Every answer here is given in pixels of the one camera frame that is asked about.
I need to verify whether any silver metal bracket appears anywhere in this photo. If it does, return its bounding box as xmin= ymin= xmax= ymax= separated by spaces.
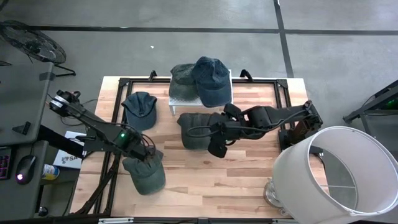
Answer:
xmin=98 ymin=217 xmax=135 ymax=224

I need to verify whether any white printed cardboard box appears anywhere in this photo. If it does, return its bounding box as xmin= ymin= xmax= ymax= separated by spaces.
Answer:
xmin=52 ymin=130 xmax=85 ymax=170

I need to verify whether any backlit keyboard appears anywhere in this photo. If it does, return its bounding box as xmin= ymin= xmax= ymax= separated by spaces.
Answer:
xmin=0 ymin=146 xmax=12 ymax=181

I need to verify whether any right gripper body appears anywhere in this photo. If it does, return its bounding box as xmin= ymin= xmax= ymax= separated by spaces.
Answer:
xmin=214 ymin=103 xmax=250 ymax=141

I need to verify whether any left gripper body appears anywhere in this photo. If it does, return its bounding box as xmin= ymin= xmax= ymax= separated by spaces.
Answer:
xmin=132 ymin=136 xmax=157 ymax=163

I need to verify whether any grey desk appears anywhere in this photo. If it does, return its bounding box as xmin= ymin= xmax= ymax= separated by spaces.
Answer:
xmin=0 ymin=62 xmax=54 ymax=220

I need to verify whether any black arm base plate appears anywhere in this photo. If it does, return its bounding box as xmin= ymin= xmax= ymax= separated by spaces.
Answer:
xmin=277 ymin=127 xmax=315 ymax=151
xmin=82 ymin=127 xmax=129 ymax=153

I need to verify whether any white lamp shade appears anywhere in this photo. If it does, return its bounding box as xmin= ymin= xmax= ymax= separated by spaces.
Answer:
xmin=263 ymin=125 xmax=398 ymax=224

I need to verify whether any black floor fan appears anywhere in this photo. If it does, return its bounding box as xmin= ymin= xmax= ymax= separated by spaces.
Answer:
xmin=0 ymin=20 xmax=77 ymax=77

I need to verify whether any green baseball cap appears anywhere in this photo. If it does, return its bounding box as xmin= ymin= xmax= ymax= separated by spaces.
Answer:
xmin=121 ymin=149 xmax=167 ymax=196
xmin=169 ymin=63 xmax=200 ymax=101
xmin=176 ymin=111 xmax=220 ymax=151

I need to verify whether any black support beam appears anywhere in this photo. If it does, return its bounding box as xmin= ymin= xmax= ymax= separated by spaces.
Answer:
xmin=37 ymin=124 xmax=85 ymax=160

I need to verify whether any blue denim baseball cap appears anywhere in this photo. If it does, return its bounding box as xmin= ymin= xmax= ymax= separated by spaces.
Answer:
xmin=121 ymin=91 xmax=158 ymax=131
xmin=190 ymin=55 xmax=233 ymax=108

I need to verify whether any black aluminium table frame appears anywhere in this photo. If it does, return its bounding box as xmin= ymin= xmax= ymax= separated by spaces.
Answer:
xmin=71 ymin=77 xmax=292 ymax=218

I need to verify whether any black side stand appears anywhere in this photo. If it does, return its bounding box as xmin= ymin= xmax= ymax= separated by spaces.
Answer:
xmin=343 ymin=79 xmax=398 ymax=125

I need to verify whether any black triangular bracket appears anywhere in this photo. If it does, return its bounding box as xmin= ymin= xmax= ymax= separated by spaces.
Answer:
xmin=11 ymin=121 xmax=32 ymax=136

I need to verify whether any white drink can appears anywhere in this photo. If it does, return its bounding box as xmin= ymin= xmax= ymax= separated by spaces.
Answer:
xmin=41 ymin=163 xmax=60 ymax=181

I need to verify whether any black computer mouse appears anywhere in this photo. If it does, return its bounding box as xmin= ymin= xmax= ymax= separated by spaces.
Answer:
xmin=15 ymin=154 xmax=37 ymax=185

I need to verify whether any white metal shelf riser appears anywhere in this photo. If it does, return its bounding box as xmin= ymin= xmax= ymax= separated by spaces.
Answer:
xmin=167 ymin=68 xmax=234 ymax=116

